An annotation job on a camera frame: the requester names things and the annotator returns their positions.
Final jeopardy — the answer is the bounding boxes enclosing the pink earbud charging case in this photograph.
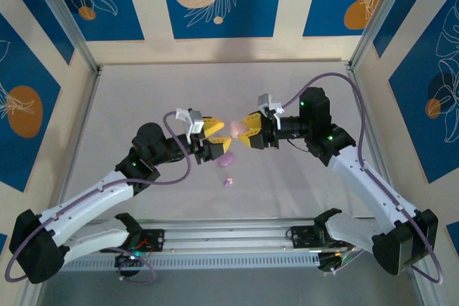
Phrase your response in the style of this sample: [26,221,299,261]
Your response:
[228,120,250,141]

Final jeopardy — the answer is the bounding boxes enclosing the purple earbud charging case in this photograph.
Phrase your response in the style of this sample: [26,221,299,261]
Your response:
[217,152,235,168]

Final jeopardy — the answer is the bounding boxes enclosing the black base electronics box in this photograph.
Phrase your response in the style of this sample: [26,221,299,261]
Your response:
[317,251,347,274]
[114,254,144,278]

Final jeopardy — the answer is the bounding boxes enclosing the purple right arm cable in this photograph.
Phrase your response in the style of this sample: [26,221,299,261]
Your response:
[281,71,445,285]

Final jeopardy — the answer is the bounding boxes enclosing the aluminium table side rail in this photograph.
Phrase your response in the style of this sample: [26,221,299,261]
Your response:
[346,62,437,306]
[19,67,103,306]

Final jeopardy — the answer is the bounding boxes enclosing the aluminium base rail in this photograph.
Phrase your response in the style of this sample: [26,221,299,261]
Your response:
[31,216,421,261]

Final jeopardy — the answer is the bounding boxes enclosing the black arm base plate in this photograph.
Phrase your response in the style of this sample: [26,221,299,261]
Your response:
[286,225,358,250]
[99,229,166,254]

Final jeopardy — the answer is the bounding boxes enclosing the aluminium frame post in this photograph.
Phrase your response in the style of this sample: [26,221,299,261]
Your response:
[350,0,412,70]
[27,0,101,75]

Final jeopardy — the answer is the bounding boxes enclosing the grey slotted cable duct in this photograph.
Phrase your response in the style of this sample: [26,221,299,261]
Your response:
[44,252,322,269]

